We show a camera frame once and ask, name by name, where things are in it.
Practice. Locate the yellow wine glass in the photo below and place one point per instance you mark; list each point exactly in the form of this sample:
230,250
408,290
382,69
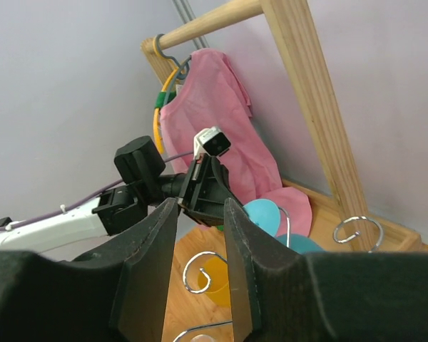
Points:
218,291

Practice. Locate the yellow clothes hanger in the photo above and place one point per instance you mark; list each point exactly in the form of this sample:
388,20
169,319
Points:
157,127

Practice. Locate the pink garment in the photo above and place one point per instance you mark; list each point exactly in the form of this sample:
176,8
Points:
212,96

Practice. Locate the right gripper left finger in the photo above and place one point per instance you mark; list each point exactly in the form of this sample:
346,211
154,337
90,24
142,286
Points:
143,256

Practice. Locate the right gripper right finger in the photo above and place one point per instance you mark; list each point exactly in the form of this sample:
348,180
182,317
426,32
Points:
263,275

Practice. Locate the blue plastic wine glass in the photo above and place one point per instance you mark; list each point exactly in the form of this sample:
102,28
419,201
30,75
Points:
266,215

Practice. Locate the grey blue clothes hanger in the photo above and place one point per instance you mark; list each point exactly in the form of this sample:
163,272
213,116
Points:
180,70

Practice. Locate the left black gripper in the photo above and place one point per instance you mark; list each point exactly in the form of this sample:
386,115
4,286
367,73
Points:
204,191

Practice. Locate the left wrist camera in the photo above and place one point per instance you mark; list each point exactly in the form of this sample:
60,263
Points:
211,141

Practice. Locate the wooden clothes rack frame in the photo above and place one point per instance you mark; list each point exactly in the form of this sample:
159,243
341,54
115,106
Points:
296,39

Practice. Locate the chrome wine glass rack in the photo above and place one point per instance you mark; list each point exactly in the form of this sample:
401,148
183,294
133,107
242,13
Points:
210,253

